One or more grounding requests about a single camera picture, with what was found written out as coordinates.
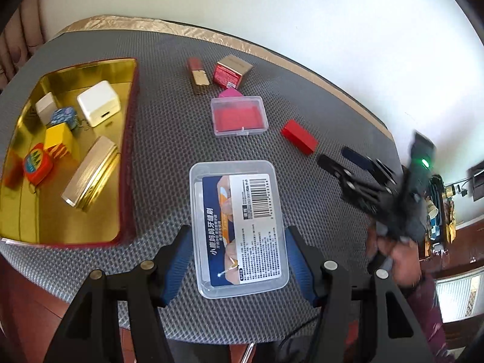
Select white cube zigzag print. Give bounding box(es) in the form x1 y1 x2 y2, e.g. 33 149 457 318
35 92 58 126

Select red round tape measure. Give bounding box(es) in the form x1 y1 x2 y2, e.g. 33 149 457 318
23 142 54 187

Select clear plastic box red insert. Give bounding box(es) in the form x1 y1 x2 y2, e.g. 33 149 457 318
210 96 270 137

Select gold and red small carton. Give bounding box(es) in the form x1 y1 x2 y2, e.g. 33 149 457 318
212 55 254 87

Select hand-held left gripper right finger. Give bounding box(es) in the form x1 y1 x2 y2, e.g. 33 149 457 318
284 226 435 363

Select yellow red striped cube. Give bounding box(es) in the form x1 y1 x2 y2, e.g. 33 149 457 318
43 123 78 161

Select red tin box gold inside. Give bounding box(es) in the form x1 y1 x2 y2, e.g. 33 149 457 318
0 58 139 249

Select cluttered shelf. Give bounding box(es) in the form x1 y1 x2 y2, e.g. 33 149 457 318
425 174 458 252

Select white charger cube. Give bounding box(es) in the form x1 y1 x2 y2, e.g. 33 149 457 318
77 81 122 127

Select dark wall-mounted screen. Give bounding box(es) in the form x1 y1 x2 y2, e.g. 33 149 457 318
469 159 484 201

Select person's right forearm maroon sleeve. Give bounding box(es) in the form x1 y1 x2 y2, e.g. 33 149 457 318
406 272 449 352

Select person's right hand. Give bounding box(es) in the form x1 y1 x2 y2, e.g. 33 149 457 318
365 223 426 288

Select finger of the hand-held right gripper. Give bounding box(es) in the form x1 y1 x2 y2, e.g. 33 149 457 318
341 147 396 183
317 154 358 190

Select red and gold lipstick box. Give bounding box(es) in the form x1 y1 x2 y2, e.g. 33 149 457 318
187 57 210 96

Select long gold box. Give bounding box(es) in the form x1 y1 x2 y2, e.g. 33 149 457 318
61 136 122 211

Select blue patterned keychain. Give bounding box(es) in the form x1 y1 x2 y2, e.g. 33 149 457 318
49 107 91 131

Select bright window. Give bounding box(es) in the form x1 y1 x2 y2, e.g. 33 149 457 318
435 272 479 322

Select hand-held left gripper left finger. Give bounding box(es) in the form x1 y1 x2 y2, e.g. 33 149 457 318
43 225 194 363

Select beige patterned curtain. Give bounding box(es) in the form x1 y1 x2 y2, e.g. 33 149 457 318
0 0 48 95

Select clear plastic box blue label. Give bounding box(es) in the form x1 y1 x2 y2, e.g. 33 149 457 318
189 160 290 299

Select small red box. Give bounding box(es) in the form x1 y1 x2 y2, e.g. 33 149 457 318
280 119 318 155

